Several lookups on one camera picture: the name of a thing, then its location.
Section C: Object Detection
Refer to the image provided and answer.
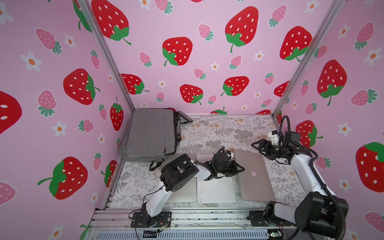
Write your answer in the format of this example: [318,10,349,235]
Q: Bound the floral table mat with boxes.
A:
[107,115,306,209]

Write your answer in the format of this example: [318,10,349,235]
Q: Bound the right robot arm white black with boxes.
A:
[251,131,349,240]

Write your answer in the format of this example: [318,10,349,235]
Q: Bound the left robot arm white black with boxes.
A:
[141,147,245,219]

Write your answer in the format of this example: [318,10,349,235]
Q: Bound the silver apple laptop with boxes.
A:
[196,154,236,204]
[165,153,198,204]

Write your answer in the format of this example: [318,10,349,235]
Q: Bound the grey laptop sleeve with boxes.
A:
[121,108,193,172]

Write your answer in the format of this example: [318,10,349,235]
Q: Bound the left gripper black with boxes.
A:
[215,161,246,178]

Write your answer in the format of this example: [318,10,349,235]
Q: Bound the aluminium front rail frame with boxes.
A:
[86,207,340,240]

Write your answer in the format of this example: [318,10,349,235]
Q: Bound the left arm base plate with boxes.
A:
[131,211,172,228]

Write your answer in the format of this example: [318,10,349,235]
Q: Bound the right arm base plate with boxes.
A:
[246,210,291,227]

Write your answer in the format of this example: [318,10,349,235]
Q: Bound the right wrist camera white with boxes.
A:
[268,130,280,145]

